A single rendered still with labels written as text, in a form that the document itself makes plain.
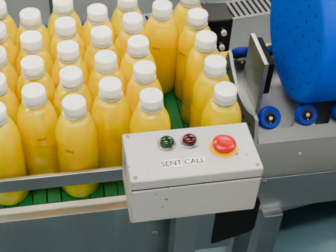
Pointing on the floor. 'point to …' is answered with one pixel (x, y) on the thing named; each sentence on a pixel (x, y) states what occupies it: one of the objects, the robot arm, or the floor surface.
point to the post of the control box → (183, 234)
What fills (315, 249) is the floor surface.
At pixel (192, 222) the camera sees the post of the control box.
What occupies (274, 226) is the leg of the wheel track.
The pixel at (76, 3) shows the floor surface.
